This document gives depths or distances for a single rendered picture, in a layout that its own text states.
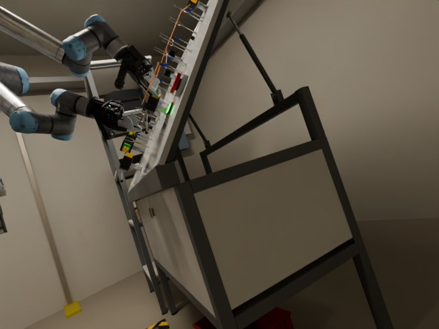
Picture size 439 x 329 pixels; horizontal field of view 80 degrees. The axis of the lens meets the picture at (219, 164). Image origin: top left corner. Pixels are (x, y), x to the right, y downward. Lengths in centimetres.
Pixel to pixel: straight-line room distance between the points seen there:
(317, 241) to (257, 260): 24
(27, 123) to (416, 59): 223
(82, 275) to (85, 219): 60
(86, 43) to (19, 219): 247
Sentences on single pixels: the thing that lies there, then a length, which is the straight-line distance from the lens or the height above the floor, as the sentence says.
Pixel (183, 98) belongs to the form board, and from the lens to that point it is 80.
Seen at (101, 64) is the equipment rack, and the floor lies 183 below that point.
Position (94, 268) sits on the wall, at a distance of 337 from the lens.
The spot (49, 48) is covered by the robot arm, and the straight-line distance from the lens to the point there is 125.
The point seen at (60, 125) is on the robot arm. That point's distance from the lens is 118.
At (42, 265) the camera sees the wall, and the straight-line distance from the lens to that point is 332.
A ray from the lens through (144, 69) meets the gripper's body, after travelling 112.
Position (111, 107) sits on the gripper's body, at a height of 117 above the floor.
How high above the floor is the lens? 79
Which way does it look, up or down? 2 degrees up
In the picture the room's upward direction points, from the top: 18 degrees counter-clockwise
